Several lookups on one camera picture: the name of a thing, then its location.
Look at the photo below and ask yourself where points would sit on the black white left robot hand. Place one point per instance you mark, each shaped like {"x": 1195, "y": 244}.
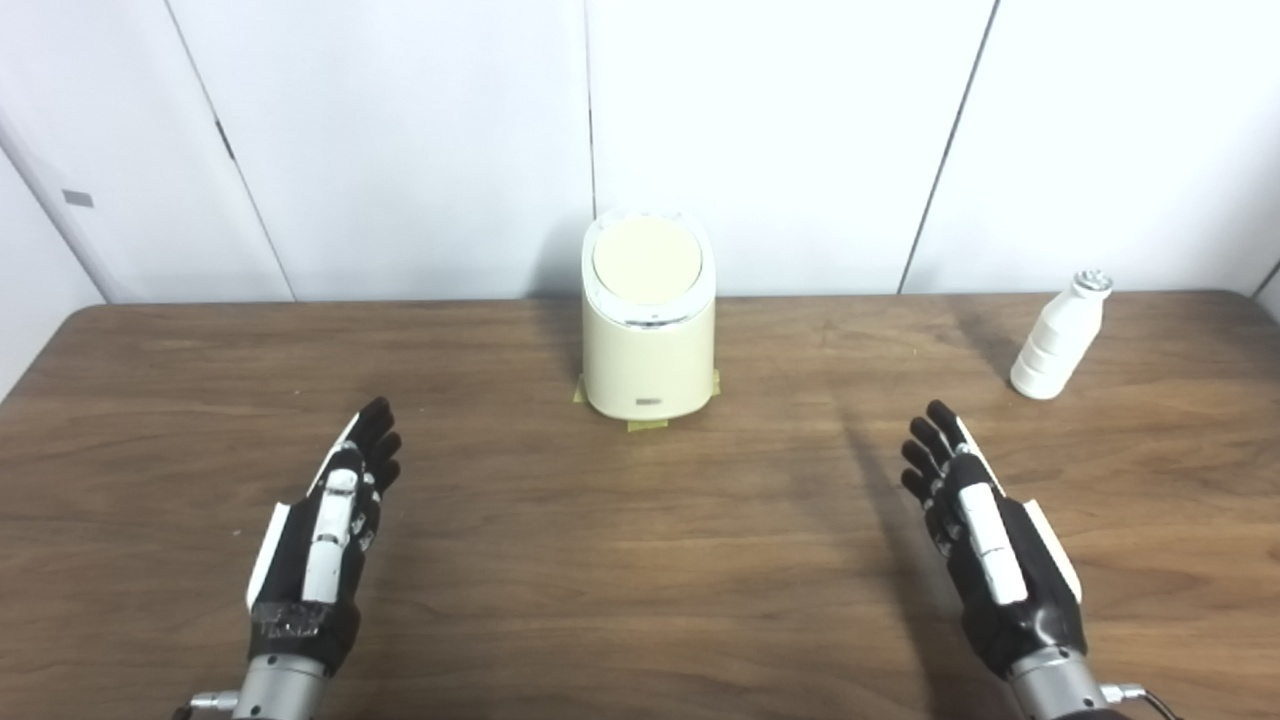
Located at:
{"x": 300, "y": 560}

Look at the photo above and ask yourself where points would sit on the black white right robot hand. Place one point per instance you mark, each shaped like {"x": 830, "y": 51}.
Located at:
{"x": 1010, "y": 590}

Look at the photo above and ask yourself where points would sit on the small white plastic bottle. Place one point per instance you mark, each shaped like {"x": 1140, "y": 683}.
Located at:
{"x": 1055, "y": 340}

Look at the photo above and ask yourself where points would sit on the round cream bin lid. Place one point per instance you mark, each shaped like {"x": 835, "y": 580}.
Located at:
{"x": 647, "y": 260}

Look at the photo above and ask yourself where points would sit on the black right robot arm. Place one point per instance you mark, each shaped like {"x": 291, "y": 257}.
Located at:
{"x": 1055, "y": 685}

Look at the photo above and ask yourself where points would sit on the cream-colored plastic bin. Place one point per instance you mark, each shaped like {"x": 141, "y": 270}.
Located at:
{"x": 648, "y": 360}

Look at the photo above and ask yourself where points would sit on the small grey wall label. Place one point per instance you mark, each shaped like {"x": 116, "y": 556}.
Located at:
{"x": 78, "y": 198}

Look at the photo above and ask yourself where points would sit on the black wall panel clip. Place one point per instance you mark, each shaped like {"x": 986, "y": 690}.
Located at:
{"x": 225, "y": 140}

